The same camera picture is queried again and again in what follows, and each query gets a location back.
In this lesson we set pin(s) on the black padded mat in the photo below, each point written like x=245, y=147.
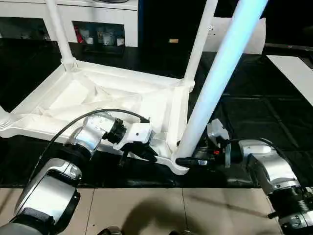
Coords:
x=269, y=110

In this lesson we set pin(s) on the white plastic table leg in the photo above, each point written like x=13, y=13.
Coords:
x=200, y=41
x=60, y=31
x=220, y=73
x=6, y=117

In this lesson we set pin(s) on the white glass-door cabinet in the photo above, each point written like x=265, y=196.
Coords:
x=97, y=12

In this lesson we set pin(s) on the dark left robot foot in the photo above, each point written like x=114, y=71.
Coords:
x=111, y=231

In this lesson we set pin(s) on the white flat board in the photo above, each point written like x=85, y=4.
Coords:
x=293, y=76

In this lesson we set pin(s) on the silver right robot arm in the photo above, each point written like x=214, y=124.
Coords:
x=274, y=166

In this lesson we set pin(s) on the white curved plastic panel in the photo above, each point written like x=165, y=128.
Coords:
x=254, y=39

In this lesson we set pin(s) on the white plastic table top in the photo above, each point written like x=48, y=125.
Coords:
x=110, y=98

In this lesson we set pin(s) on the white ceramic cup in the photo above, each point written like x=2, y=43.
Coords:
x=89, y=40

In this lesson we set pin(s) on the grey rounded device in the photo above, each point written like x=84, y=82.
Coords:
x=112, y=1

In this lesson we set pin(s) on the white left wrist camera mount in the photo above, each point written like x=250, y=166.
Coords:
x=138, y=133

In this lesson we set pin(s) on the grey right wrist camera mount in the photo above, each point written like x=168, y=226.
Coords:
x=217, y=129

